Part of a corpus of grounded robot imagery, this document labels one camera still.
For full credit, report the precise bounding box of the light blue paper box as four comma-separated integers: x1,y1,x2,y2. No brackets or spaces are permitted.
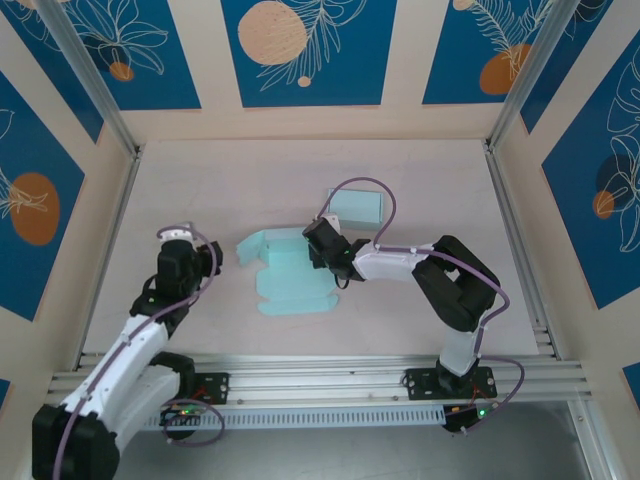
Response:
234,229,341,316
327,187,386,231

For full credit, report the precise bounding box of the small electronics board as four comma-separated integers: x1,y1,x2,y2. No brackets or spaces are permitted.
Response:
442,402,501,434
160,405,206,429

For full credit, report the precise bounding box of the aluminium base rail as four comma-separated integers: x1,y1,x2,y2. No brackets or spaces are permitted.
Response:
42,354,594,411

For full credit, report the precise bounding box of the grey slotted cable duct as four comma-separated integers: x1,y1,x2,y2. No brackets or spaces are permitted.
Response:
62,405,449,432

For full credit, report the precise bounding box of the aluminium frame post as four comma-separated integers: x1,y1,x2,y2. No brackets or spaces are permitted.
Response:
487,0,584,151
37,0,142,159

